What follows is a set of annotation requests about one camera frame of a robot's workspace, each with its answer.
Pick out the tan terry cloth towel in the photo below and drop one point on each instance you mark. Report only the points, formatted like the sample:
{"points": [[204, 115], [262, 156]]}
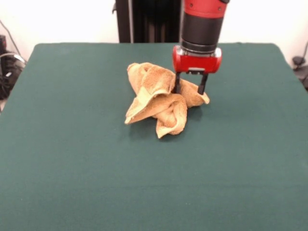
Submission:
{"points": [[158, 106]]}

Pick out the small black box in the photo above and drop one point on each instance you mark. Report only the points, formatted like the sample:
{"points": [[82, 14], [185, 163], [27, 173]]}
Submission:
{"points": [[3, 43]]}

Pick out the dark green table cloth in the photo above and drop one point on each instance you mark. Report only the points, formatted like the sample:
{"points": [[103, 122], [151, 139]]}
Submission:
{"points": [[72, 144]]}

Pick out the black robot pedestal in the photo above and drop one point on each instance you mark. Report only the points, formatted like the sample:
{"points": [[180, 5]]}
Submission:
{"points": [[149, 24]]}

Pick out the dark grey curved stand base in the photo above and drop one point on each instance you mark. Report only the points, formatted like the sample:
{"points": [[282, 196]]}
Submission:
{"points": [[298, 60], [9, 77]]}

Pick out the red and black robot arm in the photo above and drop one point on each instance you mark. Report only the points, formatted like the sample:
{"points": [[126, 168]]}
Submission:
{"points": [[204, 12]]}

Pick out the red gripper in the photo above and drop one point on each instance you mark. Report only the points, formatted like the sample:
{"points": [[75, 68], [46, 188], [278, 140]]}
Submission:
{"points": [[197, 62]]}

